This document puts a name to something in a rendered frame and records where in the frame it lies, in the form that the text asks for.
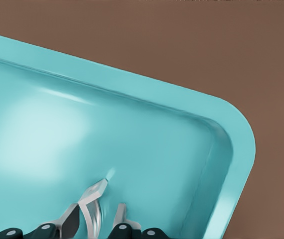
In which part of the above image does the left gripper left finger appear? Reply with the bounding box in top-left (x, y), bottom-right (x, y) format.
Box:
top-left (0, 203), bottom-right (81, 239)

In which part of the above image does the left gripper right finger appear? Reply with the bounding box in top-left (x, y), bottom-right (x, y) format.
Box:
top-left (108, 202), bottom-right (169, 239)

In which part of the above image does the silver drainage pipe clamp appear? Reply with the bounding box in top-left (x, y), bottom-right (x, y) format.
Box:
top-left (78, 178), bottom-right (110, 239)

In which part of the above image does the turquoise rectangular tray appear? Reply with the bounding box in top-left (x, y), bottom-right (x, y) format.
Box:
top-left (0, 30), bottom-right (257, 239)

